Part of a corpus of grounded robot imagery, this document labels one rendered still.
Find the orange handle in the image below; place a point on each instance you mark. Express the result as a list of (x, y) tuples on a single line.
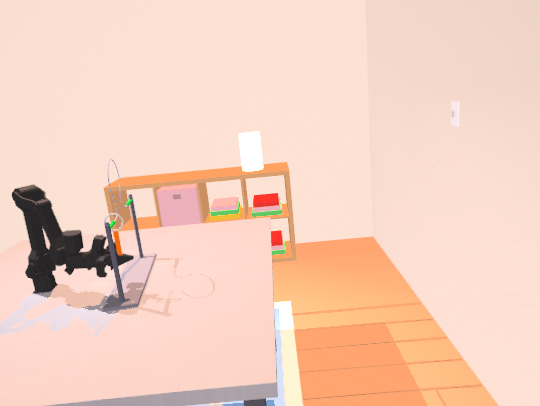
[(116, 235)]

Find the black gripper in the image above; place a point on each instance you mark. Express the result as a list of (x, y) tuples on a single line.
[(91, 262)]

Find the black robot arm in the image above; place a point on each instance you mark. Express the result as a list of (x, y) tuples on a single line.
[(64, 247)]

